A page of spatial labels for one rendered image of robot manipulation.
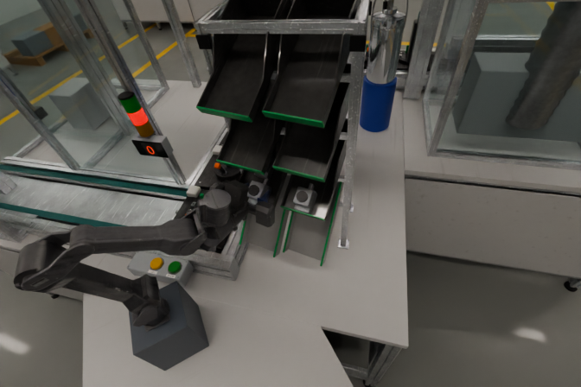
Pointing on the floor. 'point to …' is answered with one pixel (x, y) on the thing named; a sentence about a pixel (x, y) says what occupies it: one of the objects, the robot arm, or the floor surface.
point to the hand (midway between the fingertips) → (252, 194)
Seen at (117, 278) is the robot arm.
